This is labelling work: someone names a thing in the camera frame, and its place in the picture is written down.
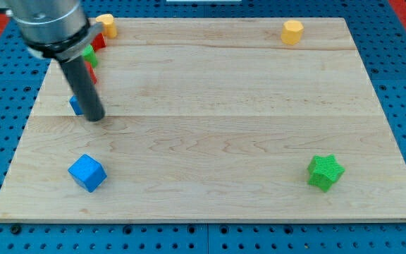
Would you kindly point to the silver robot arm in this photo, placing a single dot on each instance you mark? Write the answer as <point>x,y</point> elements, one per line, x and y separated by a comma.
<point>54,29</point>

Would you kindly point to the green star block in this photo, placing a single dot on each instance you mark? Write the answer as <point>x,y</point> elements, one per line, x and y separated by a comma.
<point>324,172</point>

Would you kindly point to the red block lower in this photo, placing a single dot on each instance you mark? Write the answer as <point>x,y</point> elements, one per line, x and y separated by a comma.
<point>90,70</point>

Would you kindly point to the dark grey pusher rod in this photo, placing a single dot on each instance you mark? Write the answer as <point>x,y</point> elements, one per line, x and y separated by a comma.
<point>83,88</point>

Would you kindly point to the blue triangle block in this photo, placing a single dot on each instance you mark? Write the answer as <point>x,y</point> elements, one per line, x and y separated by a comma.
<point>75,106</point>

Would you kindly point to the wooden board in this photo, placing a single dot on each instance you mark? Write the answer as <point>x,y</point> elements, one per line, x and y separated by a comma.
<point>212,120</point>

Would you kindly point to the red block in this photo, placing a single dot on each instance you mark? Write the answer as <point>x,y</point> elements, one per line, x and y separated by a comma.
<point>90,70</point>
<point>98,42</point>

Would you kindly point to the yellow cylinder block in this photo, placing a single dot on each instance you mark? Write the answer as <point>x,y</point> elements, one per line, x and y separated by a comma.
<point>109,25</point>

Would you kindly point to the yellow hexagon block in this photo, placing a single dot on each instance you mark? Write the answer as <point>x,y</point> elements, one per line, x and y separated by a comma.
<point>292,32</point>

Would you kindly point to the red block upper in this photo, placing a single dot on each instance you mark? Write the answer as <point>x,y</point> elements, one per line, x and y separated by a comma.
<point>98,42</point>

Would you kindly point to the blue cube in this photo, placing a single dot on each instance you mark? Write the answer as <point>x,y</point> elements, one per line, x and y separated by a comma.
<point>88,173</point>

